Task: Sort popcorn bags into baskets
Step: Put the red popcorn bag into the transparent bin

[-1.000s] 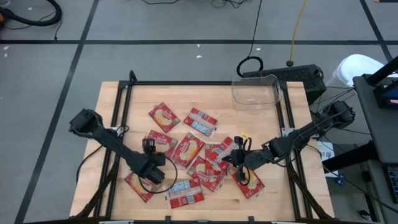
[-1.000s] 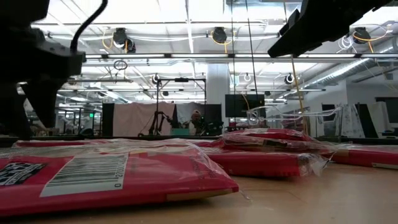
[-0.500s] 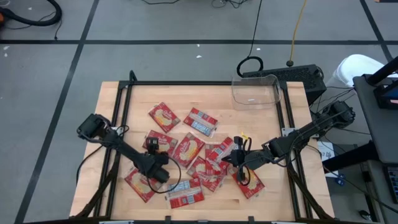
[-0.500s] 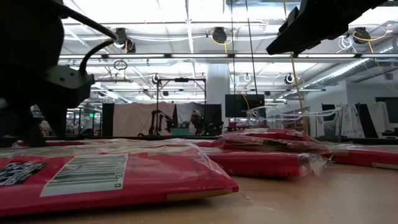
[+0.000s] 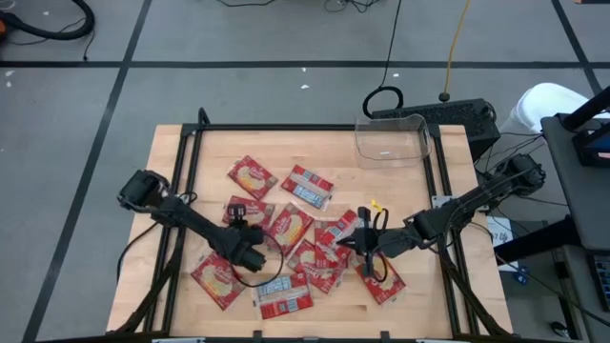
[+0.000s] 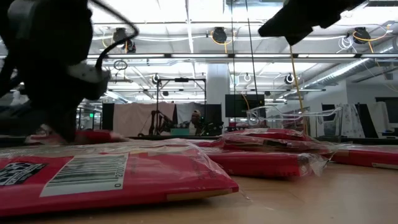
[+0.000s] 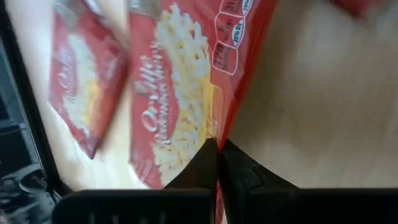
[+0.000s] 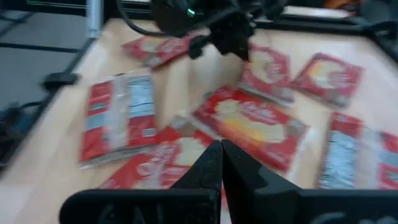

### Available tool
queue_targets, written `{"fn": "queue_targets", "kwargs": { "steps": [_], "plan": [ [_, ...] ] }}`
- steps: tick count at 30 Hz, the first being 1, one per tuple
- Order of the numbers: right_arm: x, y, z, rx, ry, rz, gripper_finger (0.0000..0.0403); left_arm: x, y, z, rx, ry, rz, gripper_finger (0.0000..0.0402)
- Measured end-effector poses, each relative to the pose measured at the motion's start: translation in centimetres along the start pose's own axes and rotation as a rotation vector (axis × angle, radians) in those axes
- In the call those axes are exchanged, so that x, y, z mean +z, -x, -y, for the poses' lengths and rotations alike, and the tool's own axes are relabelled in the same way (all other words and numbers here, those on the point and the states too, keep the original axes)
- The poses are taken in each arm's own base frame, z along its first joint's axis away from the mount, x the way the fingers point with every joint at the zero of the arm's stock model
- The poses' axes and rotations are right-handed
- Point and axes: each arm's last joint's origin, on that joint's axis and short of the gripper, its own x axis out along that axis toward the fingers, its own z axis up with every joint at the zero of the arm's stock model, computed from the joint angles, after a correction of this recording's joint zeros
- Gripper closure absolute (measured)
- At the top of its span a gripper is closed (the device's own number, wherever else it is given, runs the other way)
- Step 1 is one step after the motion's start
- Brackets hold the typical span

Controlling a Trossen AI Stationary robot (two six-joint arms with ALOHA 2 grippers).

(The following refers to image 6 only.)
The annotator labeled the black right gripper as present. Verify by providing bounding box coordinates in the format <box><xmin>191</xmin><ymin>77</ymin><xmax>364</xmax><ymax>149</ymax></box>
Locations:
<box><xmin>257</xmin><ymin>0</ymin><xmax>368</xmax><ymax>46</ymax></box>

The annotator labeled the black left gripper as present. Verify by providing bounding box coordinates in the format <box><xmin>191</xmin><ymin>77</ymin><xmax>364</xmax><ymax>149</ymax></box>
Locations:
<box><xmin>18</xmin><ymin>83</ymin><xmax>103</xmax><ymax>144</ymax></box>

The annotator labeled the red Orville popcorn bag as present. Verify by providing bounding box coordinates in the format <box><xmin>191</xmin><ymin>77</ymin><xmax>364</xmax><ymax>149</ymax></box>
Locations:
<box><xmin>0</xmin><ymin>141</ymin><xmax>239</xmax><ymax>217</ymax></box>
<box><xmin>217</xmin><ymin>128</ymin><xmax>335</xmax><ymax>156</ymax></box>
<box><xmin>329</xmin><ymin>144</ymin><xmax>398</xmax><ymax>170</ymax></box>
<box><xmin>29</xmin><ymin>129</ymin><xmax>129</xmax><ymax>146</ymax></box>
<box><xmin>198</xmin><ymin>146</ymin><xmax>329</xmax><ymax>179</ymax></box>

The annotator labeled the clear plastic basket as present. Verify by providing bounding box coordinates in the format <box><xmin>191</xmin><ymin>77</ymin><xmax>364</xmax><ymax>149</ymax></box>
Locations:
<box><xmin>247</xmin><ymin>105</ymin><xmax>343</xmax><ymax>134</ymax></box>

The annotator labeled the black upright panel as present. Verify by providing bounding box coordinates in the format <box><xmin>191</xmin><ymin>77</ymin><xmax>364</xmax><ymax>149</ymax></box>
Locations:
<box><xmin>102</xmin><ymin>103</ymin><xmax>115</xmax><ymax>131</ymax></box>

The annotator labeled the beige curtain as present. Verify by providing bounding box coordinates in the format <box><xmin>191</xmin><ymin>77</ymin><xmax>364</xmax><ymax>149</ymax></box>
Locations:
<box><xmin>113</xmin><ymin>102</ymin><xmax>177</xmax><ymax>137</ymax></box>

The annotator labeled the black monitor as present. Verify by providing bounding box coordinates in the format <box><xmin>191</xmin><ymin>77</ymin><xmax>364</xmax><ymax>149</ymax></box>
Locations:
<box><xmin>225</xmin><ymin>94</ymin><xmax>265</xmax><ymax>118</ymax></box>

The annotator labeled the white patterned cloth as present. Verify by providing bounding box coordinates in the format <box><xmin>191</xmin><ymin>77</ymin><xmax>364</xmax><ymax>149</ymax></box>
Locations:
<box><xmin>337</xmin><ymin>103</ymin><xmax>366</xmax><ymax>138</ymax></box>

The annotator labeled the person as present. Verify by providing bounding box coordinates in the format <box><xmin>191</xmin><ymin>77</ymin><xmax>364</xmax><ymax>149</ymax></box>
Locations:
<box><xmin>188</xmin><ymin>109</ymin><xmax>203</xmax><ymax>136</ymax></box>

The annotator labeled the black hanging cable with coil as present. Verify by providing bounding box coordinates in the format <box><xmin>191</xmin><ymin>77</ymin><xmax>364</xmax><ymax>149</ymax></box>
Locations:
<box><xmin>246</xmin><ymin>18</ymin><xmax>259</xmax><ymax>98</ymax></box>

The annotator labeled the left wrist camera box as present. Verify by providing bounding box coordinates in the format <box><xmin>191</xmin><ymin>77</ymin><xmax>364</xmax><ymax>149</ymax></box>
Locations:
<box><xmin>67</xmin><ymin>61</ymin><xmax>112</xmax><ymax>91</ymax></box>

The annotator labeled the yellow hanging cable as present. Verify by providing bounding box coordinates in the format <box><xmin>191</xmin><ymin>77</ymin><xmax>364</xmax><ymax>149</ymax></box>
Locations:
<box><xmin>289</xmin><ymin>45</ymin><xmax>308</xmax><ymax>134</ymax></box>

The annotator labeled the silver air duct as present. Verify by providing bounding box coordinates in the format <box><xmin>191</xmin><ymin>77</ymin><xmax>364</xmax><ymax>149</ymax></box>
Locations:
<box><xmin>303</xmin><ymin>37</ymin><xmax>398</xmax><ymax>90</ymax></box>

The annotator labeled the thin black hanging cable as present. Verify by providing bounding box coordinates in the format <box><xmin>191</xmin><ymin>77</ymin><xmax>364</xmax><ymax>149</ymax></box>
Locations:
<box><xmin>230</xmin><ymin>0</ymin><xmax>236</xmax><ymax>125</ymax></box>

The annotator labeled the grey ceiling cable reel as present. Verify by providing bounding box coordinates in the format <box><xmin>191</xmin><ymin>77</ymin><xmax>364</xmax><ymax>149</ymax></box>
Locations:
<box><xmin>112</xmin><ymin>27</ymin><xmax>137</xmax><ymax>53</ymax></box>

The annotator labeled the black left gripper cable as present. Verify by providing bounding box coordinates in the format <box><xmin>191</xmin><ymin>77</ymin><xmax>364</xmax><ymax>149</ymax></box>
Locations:
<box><xmin>88</xmin><ymin>0</ymin><xmax>140</xmax><ymax>70</ymax></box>

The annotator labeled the black camera stand frame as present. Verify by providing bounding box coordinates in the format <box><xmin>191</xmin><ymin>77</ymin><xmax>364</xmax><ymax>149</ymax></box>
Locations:
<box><xmin>156</xmin><ymin>77</ymin><xmax>208</xmax><ymax>138</ymax></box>

